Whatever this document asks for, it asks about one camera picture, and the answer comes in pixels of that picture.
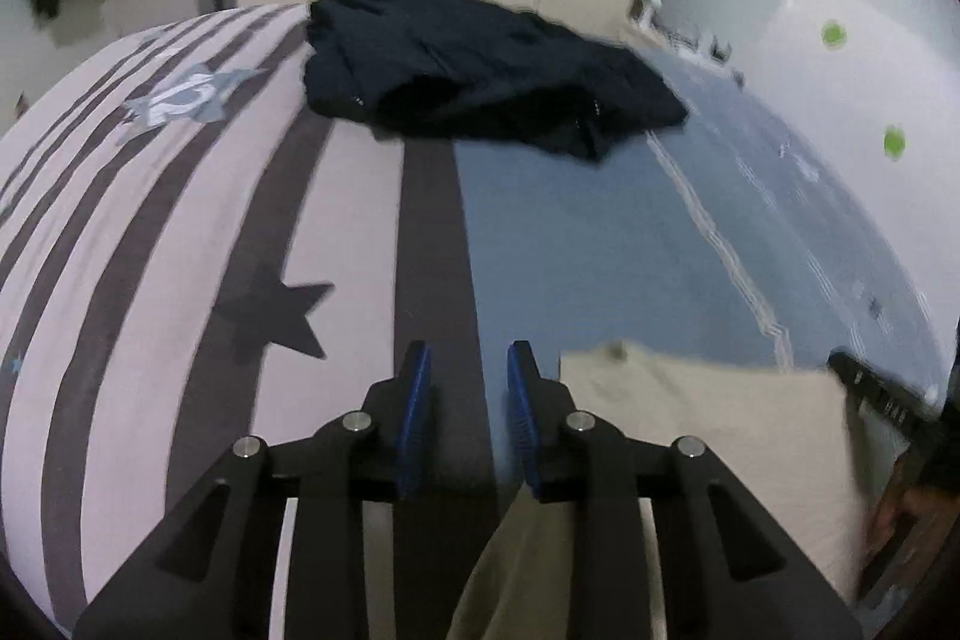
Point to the khaki pants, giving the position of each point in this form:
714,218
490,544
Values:
712,430

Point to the black router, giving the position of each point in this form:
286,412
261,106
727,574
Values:
718,49

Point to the small white fan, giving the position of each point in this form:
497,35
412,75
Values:
648,10

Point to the white headboard with apple stickers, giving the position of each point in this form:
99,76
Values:
862,85

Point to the white nightstand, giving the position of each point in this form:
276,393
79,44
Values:
679,44

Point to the person's right hand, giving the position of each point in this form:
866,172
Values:
896,520

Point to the bed with striped star sheet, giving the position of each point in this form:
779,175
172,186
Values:
600,250

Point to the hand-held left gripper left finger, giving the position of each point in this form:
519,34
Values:
416,415

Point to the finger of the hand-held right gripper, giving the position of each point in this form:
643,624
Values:
844,370

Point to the dark navy garment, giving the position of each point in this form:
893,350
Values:
465,55

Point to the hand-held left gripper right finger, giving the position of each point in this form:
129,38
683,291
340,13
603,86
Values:
521,415

